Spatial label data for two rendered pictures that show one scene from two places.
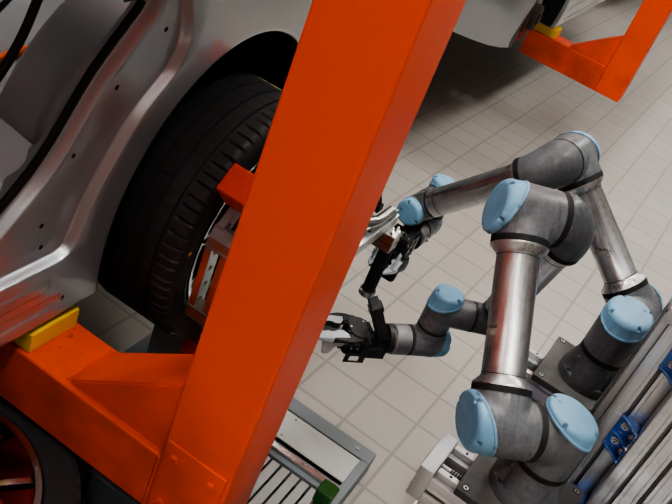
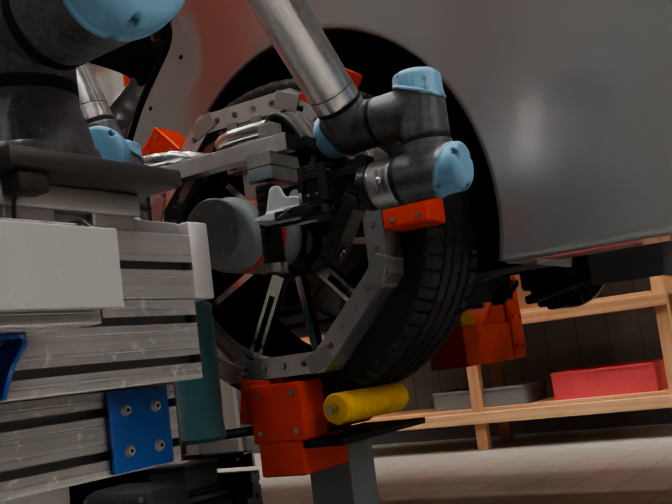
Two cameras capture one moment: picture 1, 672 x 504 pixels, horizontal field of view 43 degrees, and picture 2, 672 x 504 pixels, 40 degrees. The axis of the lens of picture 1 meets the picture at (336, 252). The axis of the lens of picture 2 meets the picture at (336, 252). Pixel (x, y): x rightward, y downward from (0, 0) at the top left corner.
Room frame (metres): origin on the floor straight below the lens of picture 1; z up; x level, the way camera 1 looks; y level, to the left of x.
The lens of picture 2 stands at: (2.30, -1.55, 0.59)
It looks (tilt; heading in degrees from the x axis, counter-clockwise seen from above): 7 degrees up; 103
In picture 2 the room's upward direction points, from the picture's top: 7 degrees counter-clockwise
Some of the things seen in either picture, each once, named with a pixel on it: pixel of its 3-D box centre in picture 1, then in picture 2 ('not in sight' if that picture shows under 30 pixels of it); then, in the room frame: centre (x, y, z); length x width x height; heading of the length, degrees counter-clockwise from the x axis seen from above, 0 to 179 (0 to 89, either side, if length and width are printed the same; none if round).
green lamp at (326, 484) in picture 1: (326, 494); not in sight; (1.26, -0.18, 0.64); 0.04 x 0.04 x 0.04; 73
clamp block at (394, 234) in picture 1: (380, 233); (273, 169); (1.86, -0.09, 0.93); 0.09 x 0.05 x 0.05; 73
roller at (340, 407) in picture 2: not in sight; (368, 402); (1.90, 0.22, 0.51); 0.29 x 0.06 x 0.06; 73
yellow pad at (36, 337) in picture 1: (31, 313); not in sight; (1.35, 0.55, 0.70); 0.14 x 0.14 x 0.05; 73
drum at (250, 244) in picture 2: not in sight; (245, 236); (1.74, 0.09, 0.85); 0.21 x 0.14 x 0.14; 73
